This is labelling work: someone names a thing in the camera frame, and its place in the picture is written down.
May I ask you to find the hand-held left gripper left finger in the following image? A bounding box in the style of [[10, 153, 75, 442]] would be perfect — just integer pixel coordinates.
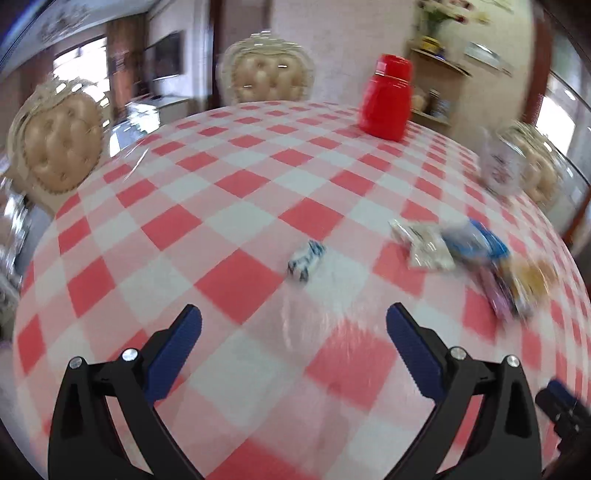
[[47, 304, 204, 480]]

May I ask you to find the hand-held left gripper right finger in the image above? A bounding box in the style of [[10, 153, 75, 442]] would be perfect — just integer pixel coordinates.
[[385, 302, 543, 480]]

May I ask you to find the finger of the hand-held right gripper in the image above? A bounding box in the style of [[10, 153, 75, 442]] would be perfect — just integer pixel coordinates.
[[536, 379, 589, 455]]

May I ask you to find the pink snack packet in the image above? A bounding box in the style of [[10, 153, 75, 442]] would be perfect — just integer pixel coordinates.
[[478, 265, 517, 320]]

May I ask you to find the clear bag of sponge cake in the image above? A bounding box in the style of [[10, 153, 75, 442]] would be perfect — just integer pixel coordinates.
[[503, 258, 560, 319]]

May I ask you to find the blue white patterned snack packet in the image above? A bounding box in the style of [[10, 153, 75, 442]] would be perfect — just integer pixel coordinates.
[[286, 240, 328, 281]]

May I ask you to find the red white checked tablecloth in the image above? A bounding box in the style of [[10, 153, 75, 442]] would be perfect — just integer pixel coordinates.
[[11, 99, 589, 480]]

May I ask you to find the white floral teapot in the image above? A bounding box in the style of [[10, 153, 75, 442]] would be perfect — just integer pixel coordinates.
[[478, 127, 529, 197]]

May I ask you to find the beige tufted dining chair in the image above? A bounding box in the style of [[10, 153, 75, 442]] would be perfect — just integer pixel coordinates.
[[496, 120, 573, 217], [217, 30, 317, 109], [9, 78, 107, 195]]

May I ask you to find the white television stand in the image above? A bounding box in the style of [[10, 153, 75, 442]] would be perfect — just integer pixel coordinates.
[[154, 95, 190, 121]]

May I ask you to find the red thermos jug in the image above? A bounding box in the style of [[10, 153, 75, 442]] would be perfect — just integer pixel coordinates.
[[358, 53, 414, 141]]

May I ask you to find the glass partition door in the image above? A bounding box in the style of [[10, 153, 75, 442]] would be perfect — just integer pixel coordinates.
[[531, 41, 591, 232]]

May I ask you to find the brown curtain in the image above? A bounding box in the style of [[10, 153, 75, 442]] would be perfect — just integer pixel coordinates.
[[106, 21, 146, 93]]

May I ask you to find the flower vase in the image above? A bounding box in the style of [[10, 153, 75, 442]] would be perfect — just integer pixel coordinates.
[[418, 0, 490, 47]]

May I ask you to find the chandelier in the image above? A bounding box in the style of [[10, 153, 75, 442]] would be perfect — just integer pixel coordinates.
[[37, 4, 90, 42]]

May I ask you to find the wooden wall shelf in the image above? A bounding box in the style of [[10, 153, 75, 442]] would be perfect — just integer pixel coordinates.
[[406, 41, 474, 127]]

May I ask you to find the wall television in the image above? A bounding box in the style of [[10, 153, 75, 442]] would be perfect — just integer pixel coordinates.
[[145, 32, 183, 81]]

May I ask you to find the white wall switch panel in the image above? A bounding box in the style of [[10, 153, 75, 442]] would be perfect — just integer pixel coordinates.
[[464, 41, 513, 77]]

